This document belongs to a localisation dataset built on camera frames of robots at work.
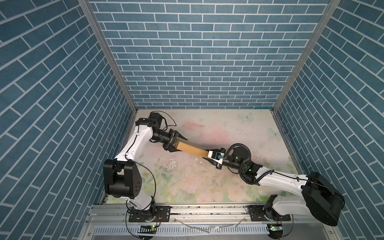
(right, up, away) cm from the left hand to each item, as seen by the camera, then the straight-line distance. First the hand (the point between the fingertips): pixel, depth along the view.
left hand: (185, 141), depth 76 cm
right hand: (+10, -5, 0) cm, 11 cm away
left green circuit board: (-18, -43, -3) cm, 46 cm away
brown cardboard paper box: (+2, -3, -7) cm, 8 cm away
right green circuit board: (+46, -43, -2) cm, 63 cm away
